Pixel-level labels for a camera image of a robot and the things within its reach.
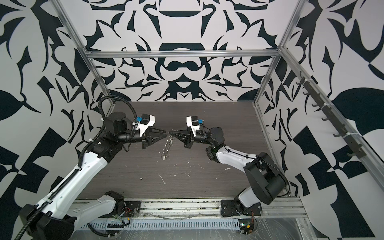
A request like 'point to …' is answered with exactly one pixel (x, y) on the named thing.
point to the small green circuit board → (246, 226)
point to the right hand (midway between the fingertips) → (172, 135)
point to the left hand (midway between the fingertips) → (166, 129)
